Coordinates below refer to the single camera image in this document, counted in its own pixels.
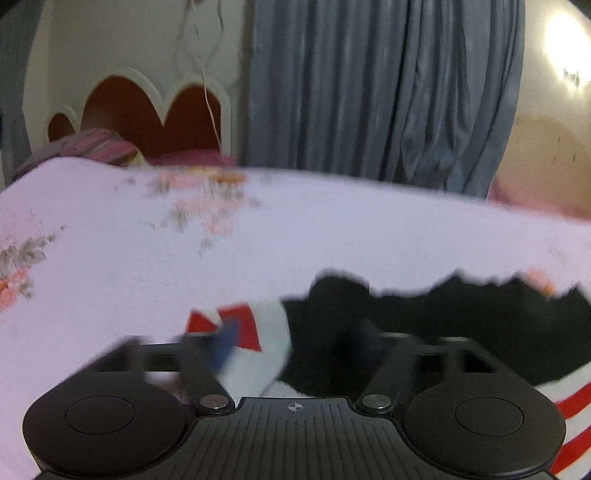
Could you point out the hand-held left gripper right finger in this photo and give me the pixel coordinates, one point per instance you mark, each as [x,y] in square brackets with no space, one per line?
[369,344]

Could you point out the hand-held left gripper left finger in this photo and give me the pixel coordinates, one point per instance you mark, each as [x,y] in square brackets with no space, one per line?
[226,344]

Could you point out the striped knit sweater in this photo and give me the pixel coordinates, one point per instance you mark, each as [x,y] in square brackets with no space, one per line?
[461,318]

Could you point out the pink floral bed sheet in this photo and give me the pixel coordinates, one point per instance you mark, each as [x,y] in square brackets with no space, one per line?
[138,277]

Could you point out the pink striped pillow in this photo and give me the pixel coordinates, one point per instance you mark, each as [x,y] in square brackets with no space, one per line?
[92,146]

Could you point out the white and brown headboard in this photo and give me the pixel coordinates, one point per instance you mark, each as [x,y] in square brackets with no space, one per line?
[138,115]

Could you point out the wide blue curtain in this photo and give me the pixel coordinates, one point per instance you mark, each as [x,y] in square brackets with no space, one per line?
[369,87]

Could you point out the cream round headboard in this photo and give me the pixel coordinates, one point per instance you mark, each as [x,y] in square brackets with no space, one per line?
[549,157]

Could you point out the narrow blue curtain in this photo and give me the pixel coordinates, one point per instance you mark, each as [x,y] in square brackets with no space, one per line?
[16,83]

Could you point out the wall lamp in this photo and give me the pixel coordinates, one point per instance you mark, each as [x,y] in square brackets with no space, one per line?
[570,46]

